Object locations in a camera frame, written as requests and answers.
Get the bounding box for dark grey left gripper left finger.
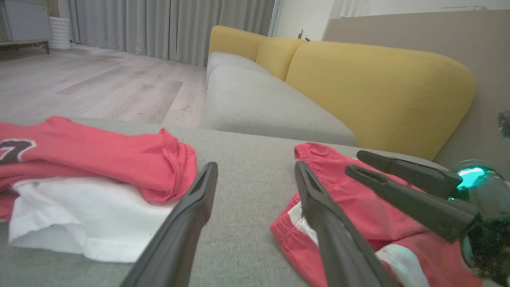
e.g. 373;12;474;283
120;161;219;287

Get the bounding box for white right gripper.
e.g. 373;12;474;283
345;150;510;285

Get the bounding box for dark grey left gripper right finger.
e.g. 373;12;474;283
295;161;395;287

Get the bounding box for red white-trimmed shorts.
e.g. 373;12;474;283
270;142;485;287

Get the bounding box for red white basketball jersey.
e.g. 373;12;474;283
0;116;198;264

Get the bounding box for large grey sofa chaise cushion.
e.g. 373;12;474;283
0;117;510;287

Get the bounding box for wide yellow sofa back cushion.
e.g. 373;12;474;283
286;41;476;161

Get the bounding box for grey sofa seat cushion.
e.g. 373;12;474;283
202;65;357;147
206;51;272;86

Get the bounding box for grey pleated curtain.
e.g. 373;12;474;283
69;0;276;67

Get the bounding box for white ribbed cylinder appliance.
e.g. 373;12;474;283
48;16;72;51

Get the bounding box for light grey low cabinet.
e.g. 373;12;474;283
0;0;52;55

